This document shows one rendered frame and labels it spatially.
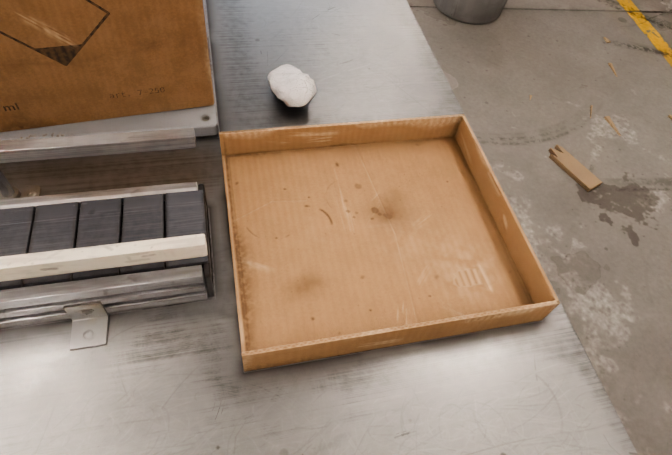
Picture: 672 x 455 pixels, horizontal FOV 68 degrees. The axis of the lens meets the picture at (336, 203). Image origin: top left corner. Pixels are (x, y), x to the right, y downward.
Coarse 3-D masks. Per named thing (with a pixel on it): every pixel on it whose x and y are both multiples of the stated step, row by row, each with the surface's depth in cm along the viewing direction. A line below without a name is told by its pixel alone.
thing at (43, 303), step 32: (96, 192) 48; (128, 192) 49; (160, 192) 49; (32, 288) 42; (64, 288) 42; (96, 288) 42; (128, 288) 43; (160, 288) 45; (192, 288) 46; (0, 320) 43; (32, 320) 44
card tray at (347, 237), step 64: (320, 128) 58; (384, 128) 61; (448, 128) 63; (256, 192) 56; (320, 192) 57; (384, 192) 58; (448, 192) 59; (256, 256) 51; (320, 256) 52; (384, 256) 53; (448, 256) 53; (512, 256) 54; (256, 320) 47; (320, 320) 47; (384, 320) 48; (448, 320) 45; (512, 320) 48
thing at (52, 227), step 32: (192, 192) 49; (0, 224) 45; (32, 224) 46; (64, 224) 46; (96, 224) 46; (128, 224) 46; (160, 224) 47; (192, 224) 47; (0, 256) 43; (0, 288) 41
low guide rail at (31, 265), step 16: (144, 240) 41; (160, 240) 42; (176, 240) 42; (192, 240) 42; (16, 256) 39; (32, 256) 40; (48, 256) 40; (64, 256) 40; (80, 256) 40; (96, 256) 40; (112, 256) 40; (128, 256) 41; (144, 256) 41; (160, 256) 42; (176, 256) 42; (192, 256) 43; (0, 272) 39; (16, 272) 39; (32, 272) 40; (48, 272) 40; (64, 272) 41
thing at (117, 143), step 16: (192, 128) 43; (0, 144) 40; (16, 144) 40; (32, 144) 40; (48, 144) 40; (64, 144) 41; (80, 144) 41; (96, 144) 41; (112, 144) 41; (128, 144) 42; (144, 144) 42; (160, 144) 42; (176, 144) 43; (192, 144) 43; (0, 160) 40; (16, 160) 41; (32, 160) 41
